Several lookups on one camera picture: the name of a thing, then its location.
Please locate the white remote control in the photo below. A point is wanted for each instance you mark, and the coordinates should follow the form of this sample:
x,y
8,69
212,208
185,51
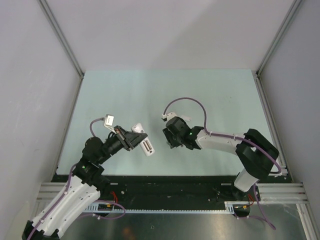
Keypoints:
x,y
146,144

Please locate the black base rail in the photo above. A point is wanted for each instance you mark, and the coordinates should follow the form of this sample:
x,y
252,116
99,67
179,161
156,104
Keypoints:
x,y
172,193

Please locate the right aluminium frame post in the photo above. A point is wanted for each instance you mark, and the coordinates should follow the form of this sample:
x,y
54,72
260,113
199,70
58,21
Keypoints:
x,y
280,34

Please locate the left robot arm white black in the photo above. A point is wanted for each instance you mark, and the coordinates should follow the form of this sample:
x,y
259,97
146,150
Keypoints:
x,y
84,186

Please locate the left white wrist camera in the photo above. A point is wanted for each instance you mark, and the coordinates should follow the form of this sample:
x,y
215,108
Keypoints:
x,y
108,122

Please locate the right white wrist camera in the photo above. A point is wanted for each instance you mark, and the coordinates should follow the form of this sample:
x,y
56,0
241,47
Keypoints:
x,y
168,116

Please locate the left aluminium frame post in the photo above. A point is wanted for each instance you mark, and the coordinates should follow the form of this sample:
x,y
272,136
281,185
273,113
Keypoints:
x,y
52,20

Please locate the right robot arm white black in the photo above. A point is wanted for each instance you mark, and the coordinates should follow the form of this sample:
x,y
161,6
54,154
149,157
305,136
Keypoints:
x,y
255,152

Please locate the white battery compartment cover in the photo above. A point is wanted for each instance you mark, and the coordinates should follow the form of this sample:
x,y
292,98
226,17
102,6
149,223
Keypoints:
x,y
186,118

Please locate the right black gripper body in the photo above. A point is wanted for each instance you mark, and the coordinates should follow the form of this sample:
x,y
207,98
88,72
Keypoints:
x,y
174,141

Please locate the aluminium frame post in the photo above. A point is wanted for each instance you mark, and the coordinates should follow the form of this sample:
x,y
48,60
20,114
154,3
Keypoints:
x,y
52,20
280,34

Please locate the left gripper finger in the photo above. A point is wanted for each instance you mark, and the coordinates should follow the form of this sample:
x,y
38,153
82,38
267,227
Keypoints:
x,y
131,134
135,142

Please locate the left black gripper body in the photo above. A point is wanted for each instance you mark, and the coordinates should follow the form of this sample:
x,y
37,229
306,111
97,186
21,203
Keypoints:
x,y
120,134

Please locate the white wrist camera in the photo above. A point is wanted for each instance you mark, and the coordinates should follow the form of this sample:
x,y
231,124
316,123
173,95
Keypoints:
x,y
108,122
168,116

